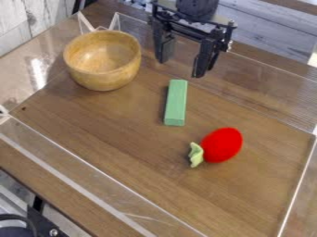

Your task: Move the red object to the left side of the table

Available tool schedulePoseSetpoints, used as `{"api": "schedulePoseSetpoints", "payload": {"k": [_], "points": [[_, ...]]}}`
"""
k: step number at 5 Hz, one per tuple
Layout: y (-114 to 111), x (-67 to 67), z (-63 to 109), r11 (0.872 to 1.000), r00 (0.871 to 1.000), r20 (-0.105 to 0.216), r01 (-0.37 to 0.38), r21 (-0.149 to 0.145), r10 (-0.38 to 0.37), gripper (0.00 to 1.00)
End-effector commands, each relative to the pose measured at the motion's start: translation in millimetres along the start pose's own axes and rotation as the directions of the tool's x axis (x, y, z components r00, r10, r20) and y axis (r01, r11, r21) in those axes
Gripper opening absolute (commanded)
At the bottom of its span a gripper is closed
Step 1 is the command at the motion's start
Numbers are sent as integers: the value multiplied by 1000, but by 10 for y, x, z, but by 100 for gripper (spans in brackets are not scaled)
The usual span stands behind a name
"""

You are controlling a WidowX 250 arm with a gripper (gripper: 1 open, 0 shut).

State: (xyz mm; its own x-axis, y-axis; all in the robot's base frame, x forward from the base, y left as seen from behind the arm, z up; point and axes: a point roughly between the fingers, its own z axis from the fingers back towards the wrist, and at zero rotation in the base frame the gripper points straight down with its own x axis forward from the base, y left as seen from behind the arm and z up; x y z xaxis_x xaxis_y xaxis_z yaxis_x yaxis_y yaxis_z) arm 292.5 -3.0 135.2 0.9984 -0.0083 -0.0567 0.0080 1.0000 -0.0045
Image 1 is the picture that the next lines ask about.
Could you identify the wooden bowl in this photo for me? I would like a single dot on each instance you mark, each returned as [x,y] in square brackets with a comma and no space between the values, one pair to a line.
[104,59]

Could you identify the green rectangular block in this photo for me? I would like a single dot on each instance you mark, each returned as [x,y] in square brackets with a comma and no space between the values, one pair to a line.
[176,103]

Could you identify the black clamp bracket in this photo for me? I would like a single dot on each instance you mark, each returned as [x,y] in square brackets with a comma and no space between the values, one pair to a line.
[22,220]

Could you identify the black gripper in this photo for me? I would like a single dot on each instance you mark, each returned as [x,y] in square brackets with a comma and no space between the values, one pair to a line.
[196,20]

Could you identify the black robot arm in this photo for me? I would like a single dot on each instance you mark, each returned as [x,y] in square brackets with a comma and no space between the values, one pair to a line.
[192,19]

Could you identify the clear acrylic tray wall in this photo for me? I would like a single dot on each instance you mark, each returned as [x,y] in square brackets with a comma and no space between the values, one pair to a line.
[98,155]

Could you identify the red plush strawberry toy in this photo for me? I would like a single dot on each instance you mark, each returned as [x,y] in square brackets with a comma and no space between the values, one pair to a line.
[219,146]

